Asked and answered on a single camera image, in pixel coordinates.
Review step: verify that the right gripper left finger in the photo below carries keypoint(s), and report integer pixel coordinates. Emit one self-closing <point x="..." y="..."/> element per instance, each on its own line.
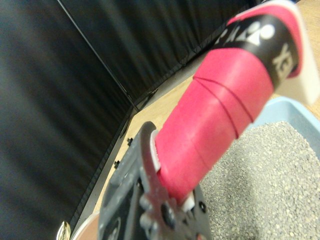
<point x="125" y="170"/>

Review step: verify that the thin black curtain stand pole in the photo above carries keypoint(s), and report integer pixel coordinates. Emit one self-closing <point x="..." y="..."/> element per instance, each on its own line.
<point x="100" y="58"/>

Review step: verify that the blue litter tray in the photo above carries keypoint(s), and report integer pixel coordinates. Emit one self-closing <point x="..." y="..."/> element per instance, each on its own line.
<point x="262" y="180"/>

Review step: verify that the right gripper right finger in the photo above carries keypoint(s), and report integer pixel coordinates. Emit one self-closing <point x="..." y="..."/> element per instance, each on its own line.
<point x="155" y="192"/>

